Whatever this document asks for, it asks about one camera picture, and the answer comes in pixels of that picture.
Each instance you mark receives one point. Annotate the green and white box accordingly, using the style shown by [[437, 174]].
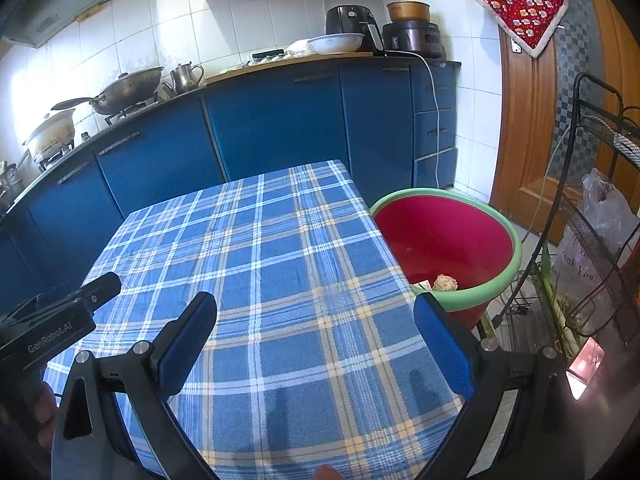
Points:
[[422, 287]]

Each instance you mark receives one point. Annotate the black metal rack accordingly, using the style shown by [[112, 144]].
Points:
[[600, 240]]

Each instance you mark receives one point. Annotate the metal pot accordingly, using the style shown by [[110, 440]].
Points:
[[10, 185]]

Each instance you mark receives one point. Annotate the wooden door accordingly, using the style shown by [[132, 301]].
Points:
[[525, 135]]

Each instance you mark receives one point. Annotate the red floral quilted cloth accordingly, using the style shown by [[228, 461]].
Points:
[[515, 0]]

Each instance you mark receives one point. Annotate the white tissue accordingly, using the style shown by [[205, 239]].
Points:
[[445, 282]]

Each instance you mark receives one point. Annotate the golden inner pot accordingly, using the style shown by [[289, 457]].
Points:
[[407, 11]]

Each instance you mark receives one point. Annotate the white plastic bag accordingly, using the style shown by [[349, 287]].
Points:
[[297, 47]]

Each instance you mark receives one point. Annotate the red bucket with green rim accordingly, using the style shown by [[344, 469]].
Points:
[[440, 240]]

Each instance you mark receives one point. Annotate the person's right hand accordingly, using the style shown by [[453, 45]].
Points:
[[329, 474]]

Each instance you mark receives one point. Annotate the dark rice cooker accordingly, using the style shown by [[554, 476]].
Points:
[[412, 40]]

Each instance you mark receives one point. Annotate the gas stove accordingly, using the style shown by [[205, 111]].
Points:
[[130, 110]]

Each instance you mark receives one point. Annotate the metal kettle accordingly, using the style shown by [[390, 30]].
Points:
[[185, 77]]

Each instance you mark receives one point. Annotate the blue plaid tablecloth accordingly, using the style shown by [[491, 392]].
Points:
[[280, 285]]

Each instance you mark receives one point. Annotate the green onions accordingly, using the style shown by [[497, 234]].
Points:
[[565, 320]]

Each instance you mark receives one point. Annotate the black air fryer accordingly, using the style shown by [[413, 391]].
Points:
[[347, 22]]

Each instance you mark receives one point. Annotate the white cooking pot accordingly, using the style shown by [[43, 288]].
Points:
[[50, 137]]

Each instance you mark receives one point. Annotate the pink box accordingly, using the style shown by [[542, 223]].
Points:
[[585, 367]]

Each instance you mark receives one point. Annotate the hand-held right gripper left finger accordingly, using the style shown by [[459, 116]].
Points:
[[182, 355]]

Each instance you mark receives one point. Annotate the black tray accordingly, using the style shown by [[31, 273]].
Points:
[[267, 54]]

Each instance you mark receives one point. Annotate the white bowl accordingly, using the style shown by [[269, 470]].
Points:
[[335, 44]]

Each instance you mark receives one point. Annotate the blue base cabinets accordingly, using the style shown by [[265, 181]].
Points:
[[275, 125]]

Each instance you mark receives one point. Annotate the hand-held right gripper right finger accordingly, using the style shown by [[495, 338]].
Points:
[[442, 347]]

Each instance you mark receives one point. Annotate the dark wok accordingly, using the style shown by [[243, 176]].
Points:
[[130, 87]]

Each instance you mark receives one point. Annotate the person's left hand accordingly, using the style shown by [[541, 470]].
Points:
[[46, 410]]

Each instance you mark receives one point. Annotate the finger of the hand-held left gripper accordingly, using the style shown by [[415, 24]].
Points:
[[95, 290]]

